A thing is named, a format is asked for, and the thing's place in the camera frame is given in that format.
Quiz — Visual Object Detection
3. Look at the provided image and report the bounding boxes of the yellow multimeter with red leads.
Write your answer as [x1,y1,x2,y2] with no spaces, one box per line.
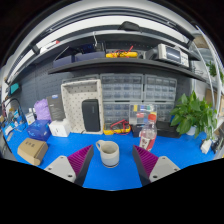
[103,119,132,136]

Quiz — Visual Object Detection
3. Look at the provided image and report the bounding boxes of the clear organizer with coloured parts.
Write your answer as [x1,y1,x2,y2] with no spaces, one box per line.
[128,103,158,126]

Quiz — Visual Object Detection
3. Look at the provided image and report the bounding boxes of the cream ceramic mug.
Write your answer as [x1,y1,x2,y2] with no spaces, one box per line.
[95,139,121,169]

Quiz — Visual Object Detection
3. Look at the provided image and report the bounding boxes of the flat black case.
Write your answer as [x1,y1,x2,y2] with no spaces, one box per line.
[155,120,182,139]

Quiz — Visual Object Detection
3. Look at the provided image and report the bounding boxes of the blue printed box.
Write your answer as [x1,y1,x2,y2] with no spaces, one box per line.
[26,119,53,142]

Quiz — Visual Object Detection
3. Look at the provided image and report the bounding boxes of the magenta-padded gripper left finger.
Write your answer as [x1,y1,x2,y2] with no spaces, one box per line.
[44,144,95,187]

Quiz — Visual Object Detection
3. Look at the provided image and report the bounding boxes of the brown cardboard box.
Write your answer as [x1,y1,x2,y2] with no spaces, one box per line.
[16,137,50,167]

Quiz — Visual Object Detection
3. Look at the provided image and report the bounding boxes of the grey parts drawer cabinet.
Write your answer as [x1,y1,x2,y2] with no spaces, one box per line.
[100,73,144,103]
[102,101,131,126]
[156,101,174,123]
[143,74,178,103]

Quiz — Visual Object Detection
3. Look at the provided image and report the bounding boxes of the white power adapter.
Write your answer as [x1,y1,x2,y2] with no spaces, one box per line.
[199,138,213,155]

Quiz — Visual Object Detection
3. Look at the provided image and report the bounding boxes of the clear red-capped drink bottle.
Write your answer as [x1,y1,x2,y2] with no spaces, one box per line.
[138,113,158,153]

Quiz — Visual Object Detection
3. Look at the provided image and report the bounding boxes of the black overhead shelf unit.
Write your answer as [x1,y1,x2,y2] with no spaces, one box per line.
[31,19,208,83]

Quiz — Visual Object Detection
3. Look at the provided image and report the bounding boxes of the purple plastic bag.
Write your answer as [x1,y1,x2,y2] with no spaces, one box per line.
[33,98,53,122]

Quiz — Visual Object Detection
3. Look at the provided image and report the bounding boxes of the green potted plant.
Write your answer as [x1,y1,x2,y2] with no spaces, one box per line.
[169,91,218,138]

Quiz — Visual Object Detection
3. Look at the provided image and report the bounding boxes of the dark grey upright box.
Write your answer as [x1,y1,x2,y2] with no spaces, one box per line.
[45,94,66,122]

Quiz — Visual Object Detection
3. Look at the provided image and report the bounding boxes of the white perforated tray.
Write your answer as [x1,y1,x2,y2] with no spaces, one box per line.
[60,78,105,135]

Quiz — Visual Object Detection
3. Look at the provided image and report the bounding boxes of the black rounded speaker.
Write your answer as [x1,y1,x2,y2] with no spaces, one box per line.
[81,98,101,133]

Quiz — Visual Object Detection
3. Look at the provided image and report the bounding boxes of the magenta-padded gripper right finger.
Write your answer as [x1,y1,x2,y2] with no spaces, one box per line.
[131,144,182,187]

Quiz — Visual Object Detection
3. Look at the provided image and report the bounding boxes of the white carton box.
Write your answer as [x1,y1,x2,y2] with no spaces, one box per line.
[48,119,72,138]

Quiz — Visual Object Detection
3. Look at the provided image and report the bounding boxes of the small white labelled box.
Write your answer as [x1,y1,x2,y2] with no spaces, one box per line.
[25,112,36,126]

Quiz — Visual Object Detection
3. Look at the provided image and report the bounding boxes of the white wire shelf rack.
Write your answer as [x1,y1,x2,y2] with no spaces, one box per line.
[193,29,224,108]

